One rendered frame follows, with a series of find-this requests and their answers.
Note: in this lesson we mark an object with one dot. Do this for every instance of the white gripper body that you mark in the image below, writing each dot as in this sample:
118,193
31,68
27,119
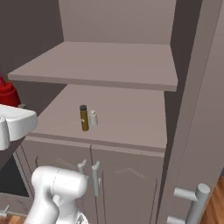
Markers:
22,121

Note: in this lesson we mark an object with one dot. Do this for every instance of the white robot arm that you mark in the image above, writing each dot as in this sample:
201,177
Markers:
55,186

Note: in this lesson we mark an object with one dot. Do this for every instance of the red ketchup bottle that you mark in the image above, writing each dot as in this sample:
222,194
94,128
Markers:
8,94

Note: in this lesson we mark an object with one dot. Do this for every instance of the brown turmeric bottle black cap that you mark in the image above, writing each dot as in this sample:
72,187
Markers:
84,121

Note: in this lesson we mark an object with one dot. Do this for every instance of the white shaker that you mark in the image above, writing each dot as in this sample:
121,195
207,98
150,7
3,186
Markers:
93,118

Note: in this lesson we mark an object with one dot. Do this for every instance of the taupe cabinet shelf board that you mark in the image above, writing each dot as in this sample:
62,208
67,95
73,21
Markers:
110,65

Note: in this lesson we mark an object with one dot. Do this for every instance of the taupe open cabinet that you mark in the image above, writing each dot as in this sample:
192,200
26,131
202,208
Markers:
116,20

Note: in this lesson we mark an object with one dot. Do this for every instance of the taupe tall cabinet door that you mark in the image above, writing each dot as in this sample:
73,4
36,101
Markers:
201,116

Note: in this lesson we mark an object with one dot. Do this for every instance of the taupe base cupboard door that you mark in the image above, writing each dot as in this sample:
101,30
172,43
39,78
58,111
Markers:
52,156
128,186

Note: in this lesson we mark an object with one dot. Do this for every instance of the black oven front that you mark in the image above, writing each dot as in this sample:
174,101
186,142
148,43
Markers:
13,178

